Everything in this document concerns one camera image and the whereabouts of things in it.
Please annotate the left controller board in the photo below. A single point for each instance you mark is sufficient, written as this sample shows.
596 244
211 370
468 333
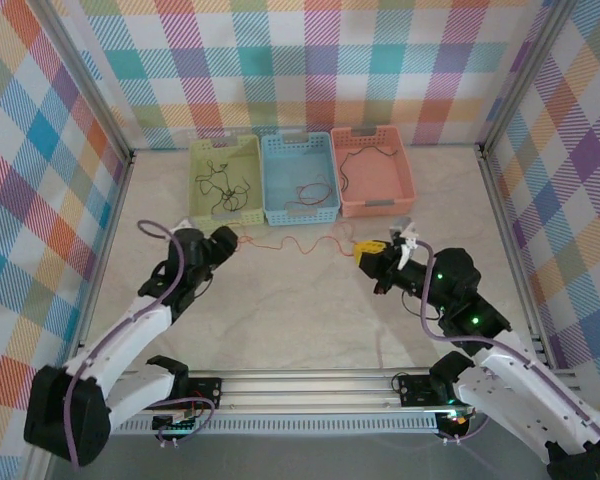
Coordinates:
177 426

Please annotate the controller board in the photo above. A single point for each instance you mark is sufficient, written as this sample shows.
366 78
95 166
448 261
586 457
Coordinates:
455 422
177 426

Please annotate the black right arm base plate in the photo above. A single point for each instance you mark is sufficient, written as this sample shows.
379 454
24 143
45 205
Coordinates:
415 390

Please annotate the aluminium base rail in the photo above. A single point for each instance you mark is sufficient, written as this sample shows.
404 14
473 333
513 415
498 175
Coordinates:
305 390

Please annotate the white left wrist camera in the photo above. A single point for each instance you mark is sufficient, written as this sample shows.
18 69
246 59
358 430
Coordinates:
186 223

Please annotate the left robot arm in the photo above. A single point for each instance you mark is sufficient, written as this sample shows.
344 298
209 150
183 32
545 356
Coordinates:
125 330

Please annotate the aluminium frame post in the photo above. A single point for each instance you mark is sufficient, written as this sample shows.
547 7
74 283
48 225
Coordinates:
526 70
81 70

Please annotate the right controller board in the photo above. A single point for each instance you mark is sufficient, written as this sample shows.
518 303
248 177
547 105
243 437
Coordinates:
455 422

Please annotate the blue plastic basket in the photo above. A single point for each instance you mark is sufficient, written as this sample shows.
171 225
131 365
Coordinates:
300 160

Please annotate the pink plastic basket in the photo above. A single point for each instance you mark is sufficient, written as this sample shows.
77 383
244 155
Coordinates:
375 175

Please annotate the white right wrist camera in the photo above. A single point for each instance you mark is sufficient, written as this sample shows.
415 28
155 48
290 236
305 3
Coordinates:
405 232

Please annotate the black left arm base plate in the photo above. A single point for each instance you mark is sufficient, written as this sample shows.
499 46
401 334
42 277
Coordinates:
207 392

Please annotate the green plastic basket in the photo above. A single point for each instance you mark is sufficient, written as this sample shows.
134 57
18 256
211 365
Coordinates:
225 150

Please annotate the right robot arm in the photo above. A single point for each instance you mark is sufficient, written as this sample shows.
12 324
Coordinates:
520 390

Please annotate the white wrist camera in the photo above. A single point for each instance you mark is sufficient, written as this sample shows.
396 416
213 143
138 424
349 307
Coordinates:
405 232
186 223

